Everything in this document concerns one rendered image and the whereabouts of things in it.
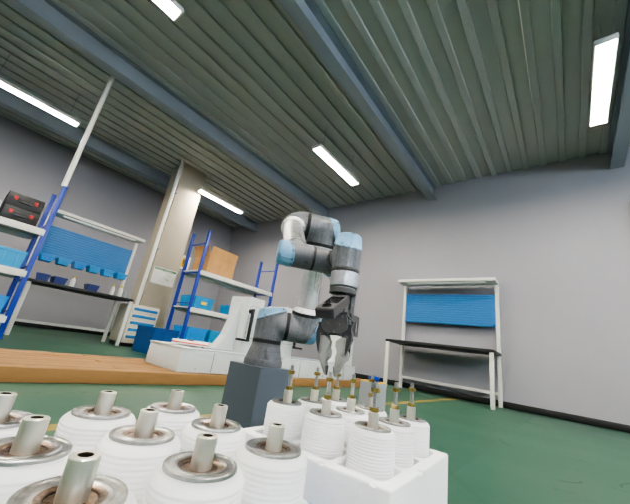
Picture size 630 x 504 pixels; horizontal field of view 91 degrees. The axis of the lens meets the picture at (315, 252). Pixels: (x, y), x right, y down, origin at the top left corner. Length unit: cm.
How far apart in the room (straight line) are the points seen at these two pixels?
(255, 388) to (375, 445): 60
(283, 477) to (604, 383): 546
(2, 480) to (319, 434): 52
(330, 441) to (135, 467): 42
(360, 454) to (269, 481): 29
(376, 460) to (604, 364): 521
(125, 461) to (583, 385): 559
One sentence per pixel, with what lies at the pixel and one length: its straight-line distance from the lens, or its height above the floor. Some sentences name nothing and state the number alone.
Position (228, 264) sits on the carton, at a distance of 625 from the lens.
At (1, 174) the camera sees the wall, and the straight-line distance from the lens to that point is 904.
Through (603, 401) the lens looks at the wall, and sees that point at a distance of 576.
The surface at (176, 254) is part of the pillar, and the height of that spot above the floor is 192.
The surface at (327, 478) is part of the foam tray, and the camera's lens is 72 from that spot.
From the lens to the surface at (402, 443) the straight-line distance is 82.
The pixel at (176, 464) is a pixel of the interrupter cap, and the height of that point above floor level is 25.
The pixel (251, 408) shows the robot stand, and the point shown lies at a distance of 121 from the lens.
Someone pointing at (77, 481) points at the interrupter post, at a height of 27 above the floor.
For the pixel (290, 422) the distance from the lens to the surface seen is 83.
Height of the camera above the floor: 38
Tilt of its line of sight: 18 degrees up
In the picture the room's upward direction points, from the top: 9 degrees clockwise
